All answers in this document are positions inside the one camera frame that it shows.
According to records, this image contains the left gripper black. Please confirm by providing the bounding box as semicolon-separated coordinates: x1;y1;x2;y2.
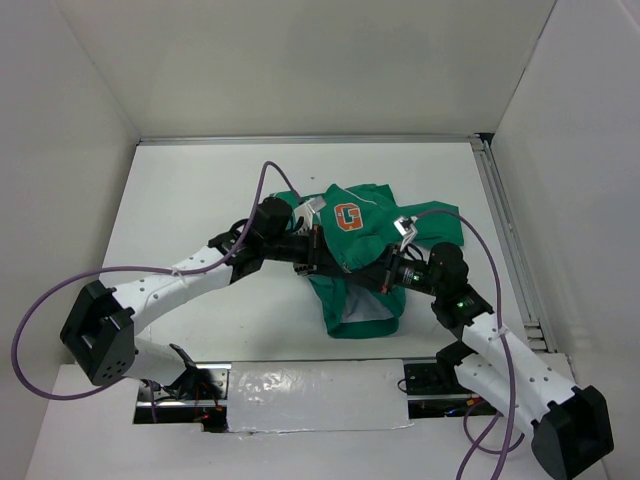
262;224;345;279

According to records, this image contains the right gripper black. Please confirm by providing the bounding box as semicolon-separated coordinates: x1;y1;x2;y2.
346;242;444;297

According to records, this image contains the green jacket white lining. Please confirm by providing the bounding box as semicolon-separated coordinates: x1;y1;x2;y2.
269;182;466;340

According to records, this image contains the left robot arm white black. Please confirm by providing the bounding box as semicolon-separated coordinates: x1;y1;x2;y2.
60;196;339;399

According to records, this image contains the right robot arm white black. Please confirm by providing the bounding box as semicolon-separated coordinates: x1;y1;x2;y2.
347;242;614;479

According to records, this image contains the white taped cover panel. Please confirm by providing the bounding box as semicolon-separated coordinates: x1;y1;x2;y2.
226;359;412;433

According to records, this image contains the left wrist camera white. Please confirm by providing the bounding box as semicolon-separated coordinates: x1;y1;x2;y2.
293;196;326;235

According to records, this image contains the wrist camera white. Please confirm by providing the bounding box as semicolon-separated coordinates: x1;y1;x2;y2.
394;216;418;253
293;196;326;235

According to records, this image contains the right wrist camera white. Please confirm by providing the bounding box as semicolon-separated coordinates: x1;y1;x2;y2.
394;216;418;253

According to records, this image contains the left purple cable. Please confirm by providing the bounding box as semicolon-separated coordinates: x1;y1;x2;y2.
10;160;304;425

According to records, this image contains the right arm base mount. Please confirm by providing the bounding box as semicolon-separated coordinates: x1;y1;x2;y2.
396;358;475;420

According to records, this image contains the aluminium rail right side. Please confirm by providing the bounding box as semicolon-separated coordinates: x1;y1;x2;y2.
470;133;559;353

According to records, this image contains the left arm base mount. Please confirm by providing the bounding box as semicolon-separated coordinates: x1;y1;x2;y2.
133;363;232;433

